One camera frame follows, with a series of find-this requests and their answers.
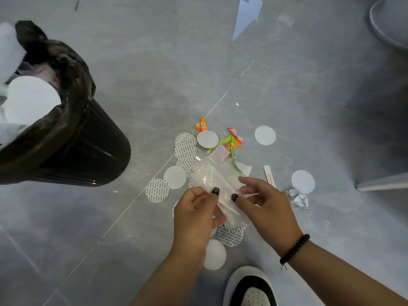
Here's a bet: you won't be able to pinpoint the black garbage bag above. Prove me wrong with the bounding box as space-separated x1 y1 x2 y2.
0 20 97 185

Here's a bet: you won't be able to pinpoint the torn white paper piece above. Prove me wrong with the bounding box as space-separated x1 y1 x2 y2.
234 161 252 177

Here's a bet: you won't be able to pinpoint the red and green snack wrapper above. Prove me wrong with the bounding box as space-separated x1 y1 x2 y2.
205 127 244 174

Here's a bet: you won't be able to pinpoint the white paper strip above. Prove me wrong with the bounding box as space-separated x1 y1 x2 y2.
263 165 276 188

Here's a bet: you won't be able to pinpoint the large white round disc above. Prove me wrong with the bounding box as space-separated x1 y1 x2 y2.
4 76 62 126

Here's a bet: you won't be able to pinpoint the grey round table base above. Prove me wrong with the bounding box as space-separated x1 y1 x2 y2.
369 0 408 50

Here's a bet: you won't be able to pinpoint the person's right hand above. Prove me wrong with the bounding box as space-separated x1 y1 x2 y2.
231 176 304 257

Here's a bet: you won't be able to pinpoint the white paper scrap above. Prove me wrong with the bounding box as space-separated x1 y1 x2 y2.
0 122 30 146

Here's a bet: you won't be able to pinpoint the black ribbed trash bin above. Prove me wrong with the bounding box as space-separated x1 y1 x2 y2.
29 98 131 187

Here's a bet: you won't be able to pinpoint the white foam sheet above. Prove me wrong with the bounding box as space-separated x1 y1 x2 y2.
0 22 27 85

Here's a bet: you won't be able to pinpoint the white furniture foot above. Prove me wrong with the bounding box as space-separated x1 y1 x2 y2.
356 172 408 192

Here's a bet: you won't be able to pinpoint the black and white shoe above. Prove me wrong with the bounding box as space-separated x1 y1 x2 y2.
222 266 278 306

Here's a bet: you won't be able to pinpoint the plain white round disc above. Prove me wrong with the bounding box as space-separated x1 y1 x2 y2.
197 130 219 149
204 239 227 271
254 125 276 146
163 166 187 190
291 170 316 194

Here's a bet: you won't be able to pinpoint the crumpled white paper ball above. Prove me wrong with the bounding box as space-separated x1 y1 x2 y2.
285 188 309 208

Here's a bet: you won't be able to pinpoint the crumpled clear wrapper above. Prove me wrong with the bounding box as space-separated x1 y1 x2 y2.
17 62 61 88

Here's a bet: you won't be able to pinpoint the person's left hand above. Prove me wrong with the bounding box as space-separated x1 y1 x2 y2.
172 187 227 252

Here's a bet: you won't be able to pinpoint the scattered printed round seals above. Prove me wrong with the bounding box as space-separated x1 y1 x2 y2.
145 132 248 248

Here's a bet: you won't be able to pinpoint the person's left forearm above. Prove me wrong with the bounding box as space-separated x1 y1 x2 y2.
129 247 208 306

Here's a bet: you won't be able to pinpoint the black bead bracelet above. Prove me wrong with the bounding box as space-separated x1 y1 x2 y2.
279 234 310 271

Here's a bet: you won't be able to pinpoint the person's right forearm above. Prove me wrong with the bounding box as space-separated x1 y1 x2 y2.
282 240 408 306

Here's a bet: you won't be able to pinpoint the clear plastic bag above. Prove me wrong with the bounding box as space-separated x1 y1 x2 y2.
190 156 251 227

